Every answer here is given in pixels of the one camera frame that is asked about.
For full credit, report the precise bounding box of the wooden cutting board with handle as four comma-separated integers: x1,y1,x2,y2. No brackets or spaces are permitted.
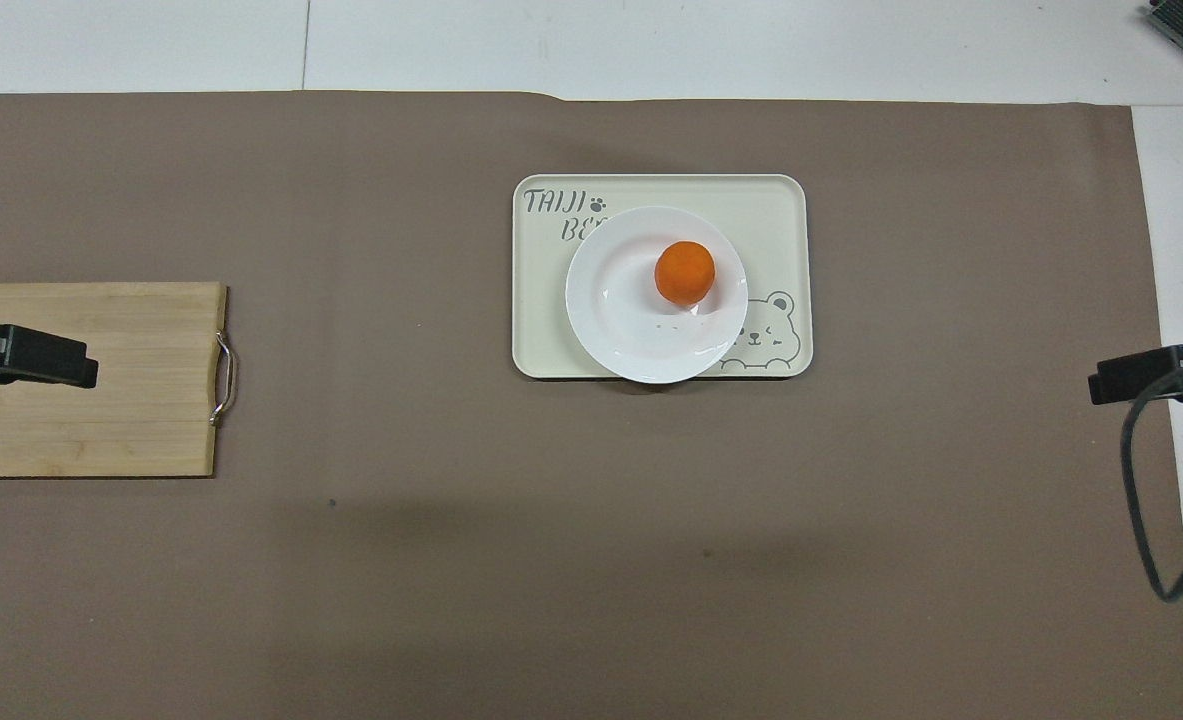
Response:
0,281,239,479

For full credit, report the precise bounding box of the black cable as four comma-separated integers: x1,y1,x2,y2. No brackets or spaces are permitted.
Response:
1120,341,1183,604

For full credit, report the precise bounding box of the cream tray with bear print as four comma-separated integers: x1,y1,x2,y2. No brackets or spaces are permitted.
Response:
511,174,814,381

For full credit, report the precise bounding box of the white round plate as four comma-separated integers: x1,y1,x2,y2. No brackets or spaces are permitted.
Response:
564,205,750,385

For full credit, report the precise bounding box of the orange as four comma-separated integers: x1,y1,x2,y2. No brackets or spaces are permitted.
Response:
654,240,717,307

